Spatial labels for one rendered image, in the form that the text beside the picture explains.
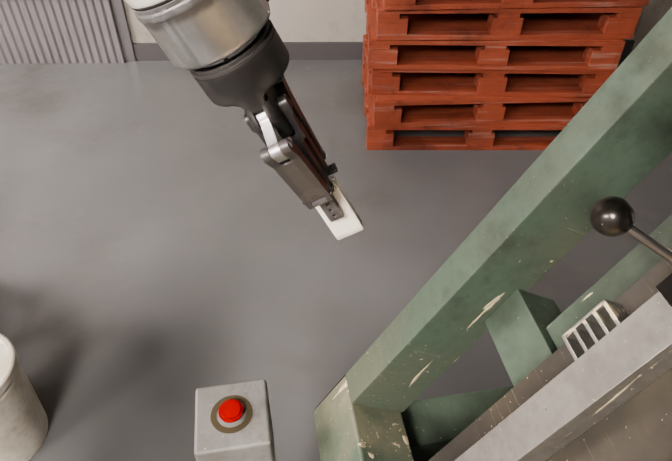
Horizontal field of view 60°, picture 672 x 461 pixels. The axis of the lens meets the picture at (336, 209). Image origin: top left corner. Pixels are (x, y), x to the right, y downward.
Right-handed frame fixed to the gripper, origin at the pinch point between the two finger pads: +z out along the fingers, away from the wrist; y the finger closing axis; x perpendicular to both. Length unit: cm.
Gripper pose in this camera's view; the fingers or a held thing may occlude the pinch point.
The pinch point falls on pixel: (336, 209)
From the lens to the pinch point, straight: 58.4
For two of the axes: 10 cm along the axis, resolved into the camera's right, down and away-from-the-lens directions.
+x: -9.0, 3.9, 2.0
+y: -1.2, -6.5, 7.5
